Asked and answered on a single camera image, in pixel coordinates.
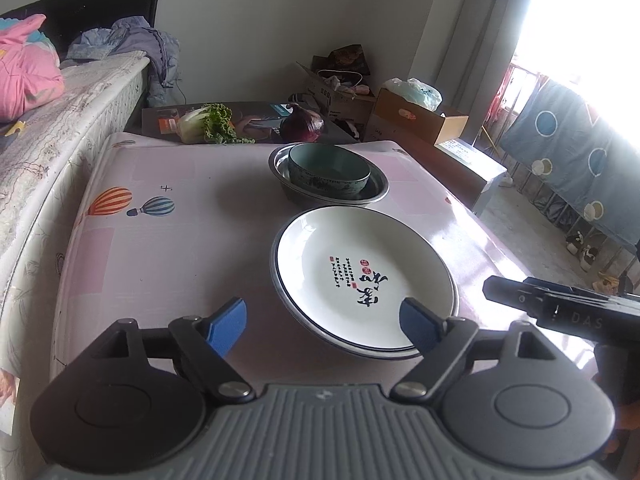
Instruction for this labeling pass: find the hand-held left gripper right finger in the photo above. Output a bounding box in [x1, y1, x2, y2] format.
[390, 297, 557, 401]

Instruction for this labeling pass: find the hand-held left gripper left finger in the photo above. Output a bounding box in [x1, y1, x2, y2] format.
[89, 297, 255, 404]

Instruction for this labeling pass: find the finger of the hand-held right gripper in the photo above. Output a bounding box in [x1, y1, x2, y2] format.
[482, 275, 548, 322]

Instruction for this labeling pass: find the large shallow steel plate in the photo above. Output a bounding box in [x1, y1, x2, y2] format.
[271, 240, 453, 361]

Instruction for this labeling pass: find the white printed ceramic plate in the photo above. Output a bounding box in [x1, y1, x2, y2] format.
[272, 206, 459, 356]

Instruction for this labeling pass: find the teal ceramic bowl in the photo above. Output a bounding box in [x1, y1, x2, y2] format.
[287, 143, 372, 199]

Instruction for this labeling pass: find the metal drying rack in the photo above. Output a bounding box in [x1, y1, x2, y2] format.
[510, 155, 640, 281]

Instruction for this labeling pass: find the grey white carton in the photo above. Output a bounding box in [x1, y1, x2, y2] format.
[435, 139, 508, 217]

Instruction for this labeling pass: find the wooden stick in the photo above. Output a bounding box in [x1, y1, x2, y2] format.
[480, 125, 501, 156]

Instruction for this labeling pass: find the blue printed hanging cloth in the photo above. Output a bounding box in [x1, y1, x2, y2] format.
[500, 77, 640, 251]

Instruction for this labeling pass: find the pink hanging garment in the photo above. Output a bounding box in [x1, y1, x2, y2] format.
[487, 67, 516, 126]

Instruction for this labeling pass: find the leafy green cabbage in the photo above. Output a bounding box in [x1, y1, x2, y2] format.
[177, 103, 241, 145]

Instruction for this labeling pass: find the open brown cardboard box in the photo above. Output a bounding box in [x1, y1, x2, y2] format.
[367, 87, 469, 147]

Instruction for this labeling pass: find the red cabbage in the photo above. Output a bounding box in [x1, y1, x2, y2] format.
[279, 102, 326, 143]

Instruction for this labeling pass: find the white plastic bag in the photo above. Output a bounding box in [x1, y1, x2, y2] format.
[384, 77, 443, 111]

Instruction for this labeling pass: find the small picture card packet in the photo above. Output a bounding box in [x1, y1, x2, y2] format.
[0, 367, 21, 436]

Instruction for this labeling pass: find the grey cardboard box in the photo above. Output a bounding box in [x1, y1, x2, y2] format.
[295, 61, 378, 126]

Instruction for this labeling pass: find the white patterned mattress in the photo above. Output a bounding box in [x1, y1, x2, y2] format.
[0, 55, 151, 451]

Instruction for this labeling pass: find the dark brown paper bag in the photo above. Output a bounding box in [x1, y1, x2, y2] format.
[330, 45, 371, 77]

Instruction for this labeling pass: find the grey window curtain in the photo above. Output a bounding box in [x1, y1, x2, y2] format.
[410, 0, 541, 86]

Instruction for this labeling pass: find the grey-blue clothes pile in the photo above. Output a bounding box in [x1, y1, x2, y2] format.
[65, 16, 181, 108]

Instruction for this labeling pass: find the pink pillow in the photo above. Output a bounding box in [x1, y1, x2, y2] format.
[0, 14, 65, 122]

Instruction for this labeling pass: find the black bed headboard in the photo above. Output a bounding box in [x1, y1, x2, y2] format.
[0, 0, 165, 61]

